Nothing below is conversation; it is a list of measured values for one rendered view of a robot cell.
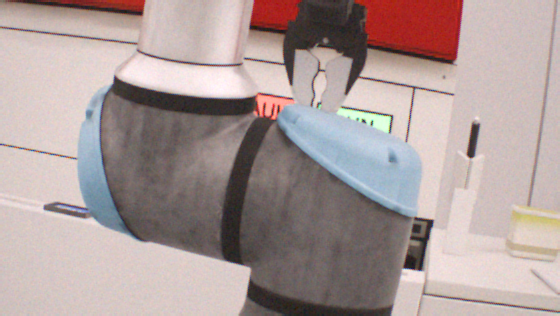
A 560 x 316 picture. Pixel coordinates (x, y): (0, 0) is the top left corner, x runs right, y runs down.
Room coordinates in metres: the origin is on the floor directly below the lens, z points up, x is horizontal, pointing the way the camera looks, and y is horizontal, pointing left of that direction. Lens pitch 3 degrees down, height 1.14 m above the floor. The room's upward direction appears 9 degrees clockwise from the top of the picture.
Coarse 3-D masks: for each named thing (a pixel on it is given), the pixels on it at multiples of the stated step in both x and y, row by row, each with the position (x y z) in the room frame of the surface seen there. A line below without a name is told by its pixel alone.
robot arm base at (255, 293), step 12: (252, 288) 0.98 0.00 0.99; (252, 300) 0.98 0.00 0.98; (264, 300) 0.97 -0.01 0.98; (276, 300) 0.96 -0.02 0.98; (288, 300) 0.95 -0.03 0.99; (240, 312) 1.00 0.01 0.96; (252, 312) 0.98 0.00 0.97; (264, 312) 0.96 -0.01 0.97; (276, 312) 0.96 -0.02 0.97; (288, 312) 0.95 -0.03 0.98; (300, 312) 0.95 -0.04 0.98; (312, 312) 0.95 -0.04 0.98; (324, 312) 0.95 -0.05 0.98; (336, 312) 0.95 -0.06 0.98; (348, 312) 0.95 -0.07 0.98; (360, 312) 0.95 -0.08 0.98; (372, 312) 0.96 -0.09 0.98; (384, 312) 0.97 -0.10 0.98
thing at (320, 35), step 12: (300, 12) 1.41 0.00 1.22; (360, 12) 1.40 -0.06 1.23; (300, 24) 1.41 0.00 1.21; (312, 24) 1.40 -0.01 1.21; (324, 24) 1.40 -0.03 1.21; (336, 24) 1.40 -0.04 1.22; (348, 24) 1.40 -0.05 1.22; (360, 24) 1.41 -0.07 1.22; (300, 36) 1.41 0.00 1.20; (312, 36) 1.40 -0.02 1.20; (324, 36) 1.40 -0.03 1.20; (336, 36) 1.40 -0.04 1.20; (348, 36) 1.40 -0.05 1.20; (312, 48) 1.41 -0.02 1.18; (336, 48) 1.40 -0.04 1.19
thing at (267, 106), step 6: (258, 96) 2.01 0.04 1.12; (264, 96) 2.01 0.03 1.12; (270, 96) 2.00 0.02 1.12; (258, 102) 2.01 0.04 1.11; (264, 102) 2.01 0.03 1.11; (270, 102) 2.00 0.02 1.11; (276, 102) 2.00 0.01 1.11; (282, 102) 2.00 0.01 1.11; (288, 102) 2.00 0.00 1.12; (258, 108) 2.01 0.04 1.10; (264, 108) 2.00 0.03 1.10; (270, 108) 2.00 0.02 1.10; (276, 108) 2.00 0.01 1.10; (258, 114) 2.01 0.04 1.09; (264, 114) 2.00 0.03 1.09; (270, 114) 2.00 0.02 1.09; (276, 114) 2.00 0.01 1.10
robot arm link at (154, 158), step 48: (192, 0) 0.97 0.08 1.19; (240, 0) 0.98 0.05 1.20; (144, 48) 0.99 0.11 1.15; (192, 48) 0.97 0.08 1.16; (240, 48) 1.00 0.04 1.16; (96, 96) 1.02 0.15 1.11; (144, 96) 0.97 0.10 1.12; (192, 96) 0.96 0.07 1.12; (240, 96) 0.99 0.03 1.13; (96, 144) 0.99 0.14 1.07; (144, 144) 0.97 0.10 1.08; (192, 144) 0.97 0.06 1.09; (96, 192) 0.99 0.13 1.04; (144, 192) 0.98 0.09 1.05; (192, 192) 0.97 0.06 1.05; (144, 240) 1.03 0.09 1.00; (192, 240) 0.99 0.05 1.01
